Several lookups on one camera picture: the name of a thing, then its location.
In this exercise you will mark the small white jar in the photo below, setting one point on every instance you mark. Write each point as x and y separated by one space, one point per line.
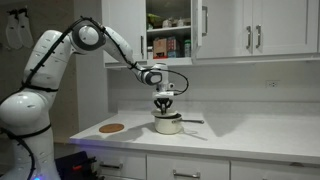
180 22
166 23

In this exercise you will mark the green lidded container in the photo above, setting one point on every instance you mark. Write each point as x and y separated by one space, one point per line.
187 49

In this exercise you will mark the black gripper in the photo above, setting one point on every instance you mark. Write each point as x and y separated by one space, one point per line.
163 101

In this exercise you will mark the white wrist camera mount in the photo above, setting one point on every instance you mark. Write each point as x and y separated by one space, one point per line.
163 95

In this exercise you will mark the brown cardboard box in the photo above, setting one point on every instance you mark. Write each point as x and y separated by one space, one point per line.
160 48

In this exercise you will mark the open white cabinet door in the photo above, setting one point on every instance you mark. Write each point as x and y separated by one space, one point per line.
196 26

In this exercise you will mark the white wall cabinet frame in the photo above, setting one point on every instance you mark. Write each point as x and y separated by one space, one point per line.
170 62

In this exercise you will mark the hanging white spray bottle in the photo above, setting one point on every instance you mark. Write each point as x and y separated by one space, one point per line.
12 33
26 31

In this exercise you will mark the cream pot lid with knob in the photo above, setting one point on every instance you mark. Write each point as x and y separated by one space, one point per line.
158 114

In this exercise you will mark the green food package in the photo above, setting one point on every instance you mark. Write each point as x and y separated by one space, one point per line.
153 20

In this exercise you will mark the round brown cork coaster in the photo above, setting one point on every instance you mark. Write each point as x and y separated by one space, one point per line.
111 128

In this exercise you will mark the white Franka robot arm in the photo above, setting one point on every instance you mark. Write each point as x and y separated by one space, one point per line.
50 56

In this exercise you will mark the dark red food box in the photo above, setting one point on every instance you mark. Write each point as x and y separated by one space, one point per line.
171 43

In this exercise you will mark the white base drawer front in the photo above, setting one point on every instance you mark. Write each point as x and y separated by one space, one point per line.
160 168
273 171
133 165

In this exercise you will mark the blue food box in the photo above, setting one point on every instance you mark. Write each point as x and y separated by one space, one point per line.
173 54

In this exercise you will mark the small white container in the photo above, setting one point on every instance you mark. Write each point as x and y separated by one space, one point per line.
150 53

